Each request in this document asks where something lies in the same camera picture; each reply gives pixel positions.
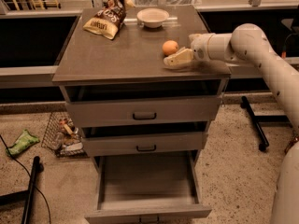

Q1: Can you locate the black stand leg right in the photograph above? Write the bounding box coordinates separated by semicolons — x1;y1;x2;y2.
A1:
240;96;290;152

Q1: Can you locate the black stand leg left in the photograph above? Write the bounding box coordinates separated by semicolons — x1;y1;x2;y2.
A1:
0;156;43;224

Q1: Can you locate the grey middle drawer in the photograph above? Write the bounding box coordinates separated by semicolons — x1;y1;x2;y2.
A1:
83;132;207;157

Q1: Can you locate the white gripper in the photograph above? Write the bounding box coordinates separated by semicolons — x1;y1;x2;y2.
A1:
164;33;214;68

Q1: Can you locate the black cable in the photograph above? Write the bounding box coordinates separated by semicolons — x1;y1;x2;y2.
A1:
0;133;52;224

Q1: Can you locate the white bowl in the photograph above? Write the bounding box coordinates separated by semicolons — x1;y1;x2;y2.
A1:
136;8;169;28

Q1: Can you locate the grey bottom drawer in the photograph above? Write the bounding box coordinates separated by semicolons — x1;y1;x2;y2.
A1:
85;151;211;224

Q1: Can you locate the wire basket with items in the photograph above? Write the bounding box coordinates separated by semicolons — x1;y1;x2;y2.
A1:
41;112;86;157

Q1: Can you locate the grey top drawer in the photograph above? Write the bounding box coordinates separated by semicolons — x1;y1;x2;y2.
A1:
66;96;221;128

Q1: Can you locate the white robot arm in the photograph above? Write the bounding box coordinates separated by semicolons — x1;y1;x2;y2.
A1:
164;23;299;224

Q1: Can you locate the grey drawer cabinet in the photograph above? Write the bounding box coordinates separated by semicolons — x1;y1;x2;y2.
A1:
51;5;232;224

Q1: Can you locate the orange fruit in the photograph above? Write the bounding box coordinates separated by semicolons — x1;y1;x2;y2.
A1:
163;40;178;56

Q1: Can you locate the black stand leg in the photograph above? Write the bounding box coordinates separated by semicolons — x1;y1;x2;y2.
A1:
0;156;43;224
240;96;290;152

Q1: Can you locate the grey drawer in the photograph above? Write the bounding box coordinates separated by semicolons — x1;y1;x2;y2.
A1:
66;96;221;128
85;151;211;224
83;132;207;157

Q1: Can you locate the brown chip bag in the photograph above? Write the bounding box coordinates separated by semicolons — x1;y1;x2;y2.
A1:
83;0;135;40

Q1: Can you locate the green snack bag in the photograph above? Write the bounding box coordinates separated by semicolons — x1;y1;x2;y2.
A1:
6;130;40;157

